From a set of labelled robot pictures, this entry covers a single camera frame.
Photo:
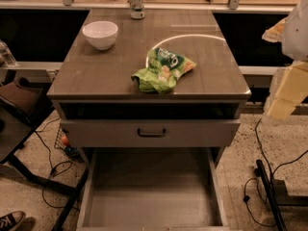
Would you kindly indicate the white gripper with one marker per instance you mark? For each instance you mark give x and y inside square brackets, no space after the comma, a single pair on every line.
[296,36]

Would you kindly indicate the green rice chip bag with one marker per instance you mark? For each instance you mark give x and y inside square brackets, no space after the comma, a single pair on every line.
[164,69]

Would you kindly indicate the grey drawer cabinet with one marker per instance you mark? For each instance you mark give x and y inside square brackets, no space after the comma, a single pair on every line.
[100,102]

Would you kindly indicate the open grey bottom drawer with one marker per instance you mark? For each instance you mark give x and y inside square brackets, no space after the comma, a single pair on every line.
[144,189]

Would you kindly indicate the black metal stand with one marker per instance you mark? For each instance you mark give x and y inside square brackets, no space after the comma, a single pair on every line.
[278,196]

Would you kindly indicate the white green soda can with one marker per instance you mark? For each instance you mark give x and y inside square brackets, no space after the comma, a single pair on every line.
[137,9]

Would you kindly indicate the white ceramic bowl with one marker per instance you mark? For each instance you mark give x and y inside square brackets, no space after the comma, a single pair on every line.
[101,34]

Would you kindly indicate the dark side table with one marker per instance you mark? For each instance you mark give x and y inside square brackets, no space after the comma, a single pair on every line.
[23,108]

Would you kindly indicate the clear plastic water bottle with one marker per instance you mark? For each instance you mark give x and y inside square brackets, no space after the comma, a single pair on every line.
[7,55]

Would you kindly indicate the black white sneaker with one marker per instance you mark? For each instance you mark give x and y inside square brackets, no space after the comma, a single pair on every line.
[12,221]

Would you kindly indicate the closed drawer with black handle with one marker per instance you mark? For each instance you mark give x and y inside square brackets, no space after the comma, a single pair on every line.
[151,133]

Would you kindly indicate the wire basket with balls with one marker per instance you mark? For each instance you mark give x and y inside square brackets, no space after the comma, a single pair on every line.
[61,142]

